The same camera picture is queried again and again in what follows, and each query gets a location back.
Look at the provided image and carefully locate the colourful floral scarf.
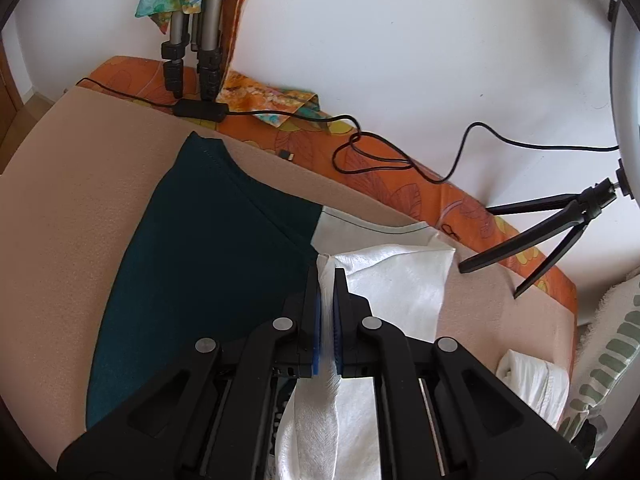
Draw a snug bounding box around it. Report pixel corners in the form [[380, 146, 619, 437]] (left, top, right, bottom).
[[136, 0, 319, 127]]

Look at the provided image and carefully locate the pink fleece blanket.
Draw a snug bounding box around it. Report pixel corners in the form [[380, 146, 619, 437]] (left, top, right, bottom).
[[1, 87, 576, 468]]

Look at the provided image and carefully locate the wooden wardrobe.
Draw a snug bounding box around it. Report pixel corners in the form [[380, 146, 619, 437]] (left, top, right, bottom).
[[0, 44, 53, 172]]

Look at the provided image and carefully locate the green striped white blanket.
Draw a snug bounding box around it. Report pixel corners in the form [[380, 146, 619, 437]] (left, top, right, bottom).
[[559, 271, 640, 456]]

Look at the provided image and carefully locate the cream and teal t-shirt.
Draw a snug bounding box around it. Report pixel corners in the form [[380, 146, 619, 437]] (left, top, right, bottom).
[[58, 134, 454, 479]]

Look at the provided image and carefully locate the white ring light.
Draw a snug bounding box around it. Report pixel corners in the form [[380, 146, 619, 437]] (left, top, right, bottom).
[[610, 0, 639, 203]]

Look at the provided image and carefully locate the black ring light cable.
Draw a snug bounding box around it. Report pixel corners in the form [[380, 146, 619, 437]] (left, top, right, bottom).
[[75, 77, 622, 186]]

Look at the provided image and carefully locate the small black tripod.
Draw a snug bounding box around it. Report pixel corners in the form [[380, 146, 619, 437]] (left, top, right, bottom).
[[458, 179, 616, 299]]

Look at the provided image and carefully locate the orange floral bed sheet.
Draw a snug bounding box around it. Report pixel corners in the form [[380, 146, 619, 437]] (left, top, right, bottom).
[[77, 55, 578, 315]]

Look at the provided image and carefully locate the white folded shirt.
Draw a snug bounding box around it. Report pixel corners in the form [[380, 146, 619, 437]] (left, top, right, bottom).
[[496, 350, 570, 428]]

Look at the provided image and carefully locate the black inline cable switch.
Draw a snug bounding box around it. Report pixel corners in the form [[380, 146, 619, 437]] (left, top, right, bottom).
[[171, 99, 229, 122]]

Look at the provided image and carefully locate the silver folded tripod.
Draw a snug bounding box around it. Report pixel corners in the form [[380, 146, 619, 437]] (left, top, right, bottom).
[[160, 0, 222, 101]]

